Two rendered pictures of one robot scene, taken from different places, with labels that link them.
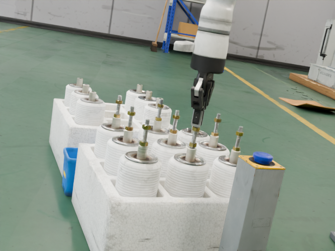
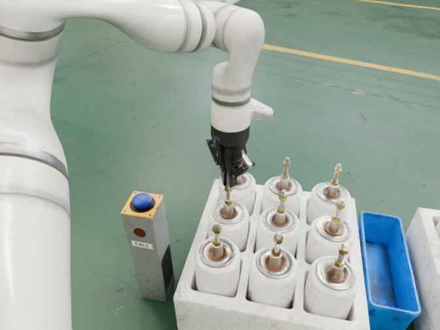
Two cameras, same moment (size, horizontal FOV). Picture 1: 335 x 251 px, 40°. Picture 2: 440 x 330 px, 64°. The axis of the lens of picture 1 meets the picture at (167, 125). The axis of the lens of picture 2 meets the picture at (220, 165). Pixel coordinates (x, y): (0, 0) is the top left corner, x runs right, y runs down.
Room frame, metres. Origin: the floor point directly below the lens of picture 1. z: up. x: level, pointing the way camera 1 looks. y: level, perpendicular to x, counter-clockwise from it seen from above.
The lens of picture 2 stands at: (1.35, -0.55, 0.84)
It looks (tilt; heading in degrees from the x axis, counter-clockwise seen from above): 38 degrees down; 125
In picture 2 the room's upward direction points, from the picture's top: straight up
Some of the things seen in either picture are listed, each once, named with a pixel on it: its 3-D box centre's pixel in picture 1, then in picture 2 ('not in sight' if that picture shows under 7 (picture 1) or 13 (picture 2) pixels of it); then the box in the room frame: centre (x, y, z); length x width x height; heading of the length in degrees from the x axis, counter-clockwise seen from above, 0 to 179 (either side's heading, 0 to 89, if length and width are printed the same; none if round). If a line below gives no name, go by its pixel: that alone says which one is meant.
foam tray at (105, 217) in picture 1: (161, 201); (272, 264); (1.14, -0.02, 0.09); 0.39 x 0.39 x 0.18; 23
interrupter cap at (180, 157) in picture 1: (189, 160); (228, 212); (1.03, -0.06, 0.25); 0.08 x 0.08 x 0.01
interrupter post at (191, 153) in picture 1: (190, 154); (228, 208); (1.03, -0.06, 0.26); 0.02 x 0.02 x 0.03
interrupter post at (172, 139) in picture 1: (172, 139); (279, 216); (1.14, -0.02, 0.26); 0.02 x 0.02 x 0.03
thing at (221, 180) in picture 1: (226, 196); (217, 278); (1.08, -0.17, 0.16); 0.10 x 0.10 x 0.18
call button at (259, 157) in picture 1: (262, 159); (142, 201); (0.90, -0.20, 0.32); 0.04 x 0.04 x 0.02
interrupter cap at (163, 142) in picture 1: (171, 143); (279, 220); (1.14, -0.02, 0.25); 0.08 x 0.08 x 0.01
